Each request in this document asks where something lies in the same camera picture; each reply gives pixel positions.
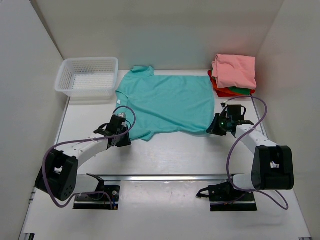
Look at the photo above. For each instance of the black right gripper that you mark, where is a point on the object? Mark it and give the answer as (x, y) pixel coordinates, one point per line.
(213, 129)

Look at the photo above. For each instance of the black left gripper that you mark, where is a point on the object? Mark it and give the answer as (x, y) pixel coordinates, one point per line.
(126, 141)

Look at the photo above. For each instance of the teal t shirt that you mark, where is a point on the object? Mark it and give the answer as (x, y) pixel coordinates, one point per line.
(157, 104)

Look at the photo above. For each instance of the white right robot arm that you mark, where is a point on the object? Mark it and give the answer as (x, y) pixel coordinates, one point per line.
(272, 166)

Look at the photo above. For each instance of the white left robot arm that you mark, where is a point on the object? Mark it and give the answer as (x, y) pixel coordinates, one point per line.
(58, 176)

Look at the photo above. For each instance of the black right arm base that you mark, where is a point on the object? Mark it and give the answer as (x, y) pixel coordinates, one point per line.
(223, 196)

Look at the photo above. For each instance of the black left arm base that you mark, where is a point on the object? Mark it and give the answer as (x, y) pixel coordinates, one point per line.
(96, 193)

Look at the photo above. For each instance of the red folded t shirt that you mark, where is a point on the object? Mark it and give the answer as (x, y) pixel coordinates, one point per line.
(221, 92)

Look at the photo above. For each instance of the green folded t shirt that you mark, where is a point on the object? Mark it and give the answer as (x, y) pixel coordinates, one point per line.
(237, 91)

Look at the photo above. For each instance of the pink folded t shirt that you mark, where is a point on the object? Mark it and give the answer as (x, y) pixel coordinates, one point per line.
(231, 70)

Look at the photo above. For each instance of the white plastic basket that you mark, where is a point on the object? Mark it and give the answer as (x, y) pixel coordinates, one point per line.
(88, 77)

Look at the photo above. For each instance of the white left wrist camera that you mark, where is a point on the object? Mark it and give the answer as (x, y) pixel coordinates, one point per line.
(121, 115)

